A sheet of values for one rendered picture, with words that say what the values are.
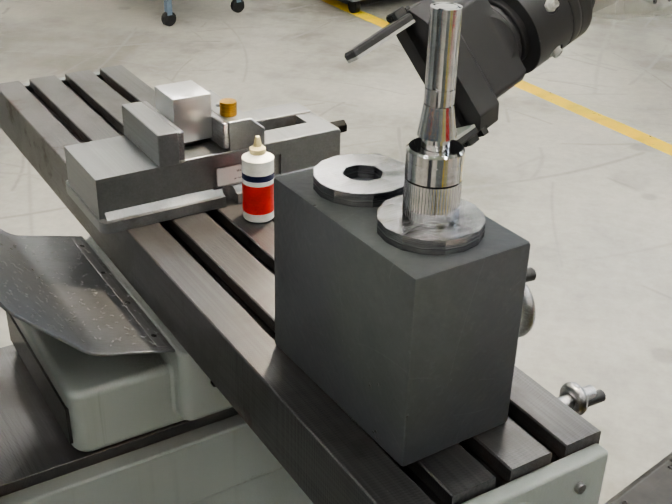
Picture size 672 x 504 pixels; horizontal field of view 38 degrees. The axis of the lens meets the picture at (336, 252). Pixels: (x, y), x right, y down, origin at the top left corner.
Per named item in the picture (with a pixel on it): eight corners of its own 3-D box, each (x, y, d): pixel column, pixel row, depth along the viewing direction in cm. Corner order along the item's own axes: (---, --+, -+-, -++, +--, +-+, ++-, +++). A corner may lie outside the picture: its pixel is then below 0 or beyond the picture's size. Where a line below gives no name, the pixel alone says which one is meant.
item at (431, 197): (447, 233, 78) (452, 174, 76) (393, 220, 80) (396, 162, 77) (467, 210, 82) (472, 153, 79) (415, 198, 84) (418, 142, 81)
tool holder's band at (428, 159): (452, 174, 76) (453, 162, 75) (396, 162, 77) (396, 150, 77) (472, 153, 79) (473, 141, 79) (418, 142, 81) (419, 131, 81)
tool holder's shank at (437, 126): (447, 156, 76) (459, 13, 71) (409, 148, 77) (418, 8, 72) (461, 143, 78) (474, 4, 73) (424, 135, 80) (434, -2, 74)
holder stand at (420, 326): (371, 312, 105) (379, 138, 95) (509, 422, 89) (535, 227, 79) (273, 344, 99) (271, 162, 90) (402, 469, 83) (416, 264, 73)
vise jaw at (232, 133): (224, 114, 136) (223, 87, 135) (265, 144, 127) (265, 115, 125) (184, 121, 134) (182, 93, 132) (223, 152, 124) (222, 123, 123)
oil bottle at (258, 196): (265, 207, 127) (264, 127, 122) (280, 219, 124) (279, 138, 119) (237, 213, 125) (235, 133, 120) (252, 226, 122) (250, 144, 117)
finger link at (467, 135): (422, 161, 81) (476, 122, 83) (404, 165, 83) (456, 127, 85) (432, 178, 81) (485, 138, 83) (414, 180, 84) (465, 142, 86)
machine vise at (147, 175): (293, 142, 146) (294, 71, 141) (346, 178, 135) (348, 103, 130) (64, 189, 130) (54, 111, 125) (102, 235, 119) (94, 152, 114)
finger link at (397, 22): (345, 65, 81) (400, 28, 83) (361, 58, 78) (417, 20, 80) (335, 48, 81) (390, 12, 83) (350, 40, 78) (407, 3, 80)
